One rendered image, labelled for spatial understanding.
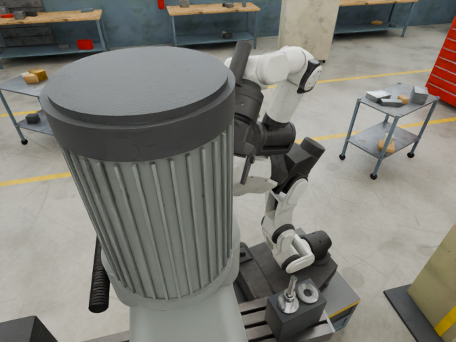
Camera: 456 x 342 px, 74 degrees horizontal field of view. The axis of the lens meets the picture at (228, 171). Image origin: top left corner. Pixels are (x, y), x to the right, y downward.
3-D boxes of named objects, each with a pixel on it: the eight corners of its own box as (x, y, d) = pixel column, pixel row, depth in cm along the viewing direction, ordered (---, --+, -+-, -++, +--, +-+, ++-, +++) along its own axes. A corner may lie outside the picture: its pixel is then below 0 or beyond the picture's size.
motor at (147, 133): (116, 222, 58) (57, 51, 38) (218, 204, 62) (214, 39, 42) (111, 326, 43) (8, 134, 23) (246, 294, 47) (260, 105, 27)
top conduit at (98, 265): (106, 167, 90) (103, 158, 88) (121, 165, 91) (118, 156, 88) (91, 315, 56) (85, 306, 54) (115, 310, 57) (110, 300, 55)
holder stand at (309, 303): (263, 317, 140) (267, 295, 127) (303, 298, 147) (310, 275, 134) (277, 343, 131) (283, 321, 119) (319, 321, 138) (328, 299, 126)
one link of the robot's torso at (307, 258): (295, 243, 211) (298, 231, 203) (313, 265, 197) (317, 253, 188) (269, 253, 204) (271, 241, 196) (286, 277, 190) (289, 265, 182)
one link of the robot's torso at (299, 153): (314, 139, 151) (292, 129, 140) (331, 153, 141) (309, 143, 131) (283, 183, 160) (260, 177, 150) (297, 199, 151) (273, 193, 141)
